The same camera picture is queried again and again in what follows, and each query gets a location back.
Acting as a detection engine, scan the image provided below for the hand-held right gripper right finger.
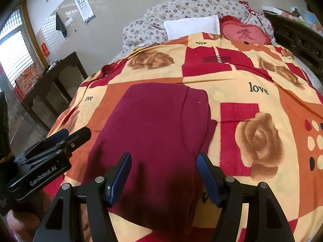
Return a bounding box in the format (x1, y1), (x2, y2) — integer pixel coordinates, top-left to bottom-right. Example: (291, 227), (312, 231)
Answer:
(196, 152), (296, 242)

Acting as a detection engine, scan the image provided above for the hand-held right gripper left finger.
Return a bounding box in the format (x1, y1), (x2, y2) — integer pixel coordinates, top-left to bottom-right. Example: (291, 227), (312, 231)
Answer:
(35, 152), (132, 242)

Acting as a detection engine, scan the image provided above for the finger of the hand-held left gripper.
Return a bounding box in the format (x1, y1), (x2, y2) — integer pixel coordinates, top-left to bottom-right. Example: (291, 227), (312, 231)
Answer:
(30, 128), (70, 154)
(44, 127), (92, 158)

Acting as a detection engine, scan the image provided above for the maroon sweater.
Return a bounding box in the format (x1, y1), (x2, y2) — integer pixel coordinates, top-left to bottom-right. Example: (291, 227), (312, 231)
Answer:
(86, 83), (218, 237)

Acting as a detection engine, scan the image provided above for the person's left hand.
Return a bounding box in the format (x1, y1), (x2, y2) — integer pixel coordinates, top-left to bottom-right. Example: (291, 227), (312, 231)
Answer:
(6, 189), (52, 242)

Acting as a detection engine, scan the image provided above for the orange framed picture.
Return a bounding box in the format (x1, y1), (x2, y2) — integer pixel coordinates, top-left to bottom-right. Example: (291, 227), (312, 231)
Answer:
(15, 63), (44, 99)

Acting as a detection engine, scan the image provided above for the dark wooden side table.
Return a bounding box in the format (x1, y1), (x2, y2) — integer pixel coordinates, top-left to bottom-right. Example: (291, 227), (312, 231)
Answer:
(21, 52), (89, 131)

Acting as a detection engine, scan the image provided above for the printed rose blanket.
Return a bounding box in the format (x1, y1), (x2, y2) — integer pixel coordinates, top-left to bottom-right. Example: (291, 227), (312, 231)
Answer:
(43, 32), (323, 242)

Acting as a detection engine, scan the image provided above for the lattice window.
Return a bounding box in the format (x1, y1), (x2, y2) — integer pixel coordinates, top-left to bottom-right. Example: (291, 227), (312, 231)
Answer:
(0, 7), (34, 89)

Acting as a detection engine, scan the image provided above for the dark hanging cloth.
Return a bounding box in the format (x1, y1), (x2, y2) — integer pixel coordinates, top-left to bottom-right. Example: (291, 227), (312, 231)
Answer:
(56, 13), (68, 39)

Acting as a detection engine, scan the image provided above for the red heart pillow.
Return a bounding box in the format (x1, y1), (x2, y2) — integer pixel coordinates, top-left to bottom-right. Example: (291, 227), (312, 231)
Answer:
(219, 15), (272, 46)

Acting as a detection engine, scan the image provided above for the white pillow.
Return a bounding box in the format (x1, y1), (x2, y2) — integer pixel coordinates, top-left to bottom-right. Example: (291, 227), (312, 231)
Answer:
(164, 15), (220, 41)

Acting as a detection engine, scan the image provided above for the floral quilt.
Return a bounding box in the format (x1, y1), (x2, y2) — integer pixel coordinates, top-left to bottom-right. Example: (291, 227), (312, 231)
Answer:
(108, 0), (275, 63)

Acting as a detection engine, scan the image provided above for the carved dark wooden headboard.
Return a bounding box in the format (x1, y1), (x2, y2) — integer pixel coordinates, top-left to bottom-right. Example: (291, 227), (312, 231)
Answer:
(262, 10), (323, 94)

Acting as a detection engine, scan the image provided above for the red shiny decoration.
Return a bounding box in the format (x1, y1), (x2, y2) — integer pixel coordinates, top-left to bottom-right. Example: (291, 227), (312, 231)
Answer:
(239, 0), (263, 16)

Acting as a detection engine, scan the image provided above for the pile of colourful small things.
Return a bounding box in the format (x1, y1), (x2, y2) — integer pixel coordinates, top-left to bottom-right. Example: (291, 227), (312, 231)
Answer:
(262, 4), (323, 34)

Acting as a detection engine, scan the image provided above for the wall calendar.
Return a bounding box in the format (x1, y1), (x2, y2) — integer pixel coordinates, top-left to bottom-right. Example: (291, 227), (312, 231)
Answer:
(73, 0), (96, 26)

